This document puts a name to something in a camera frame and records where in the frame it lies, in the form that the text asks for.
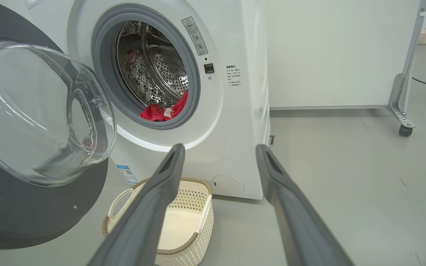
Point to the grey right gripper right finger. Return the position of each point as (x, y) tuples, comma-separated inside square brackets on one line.
[(298, 221)]

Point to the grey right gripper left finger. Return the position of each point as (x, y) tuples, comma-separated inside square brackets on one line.
[(142, 221)]

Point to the red shorts with white stripe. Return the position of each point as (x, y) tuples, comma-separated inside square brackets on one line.
[(154, 112)]

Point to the round glass washing machine door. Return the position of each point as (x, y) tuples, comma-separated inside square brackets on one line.
[(20, 111)]

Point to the cream perforated laundry basket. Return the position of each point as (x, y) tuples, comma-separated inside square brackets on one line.
[(183, 225)]

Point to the white front-load washing machine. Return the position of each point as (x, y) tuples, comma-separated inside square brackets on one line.
[(231, 129)]

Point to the blue energy label sticker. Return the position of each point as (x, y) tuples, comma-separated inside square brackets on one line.
[(127, 174)]

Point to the metal cart leg with caster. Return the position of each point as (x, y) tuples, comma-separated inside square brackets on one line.
[(338, 55)]

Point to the grey warning sticker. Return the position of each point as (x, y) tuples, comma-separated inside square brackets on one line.
[(195, 36)]

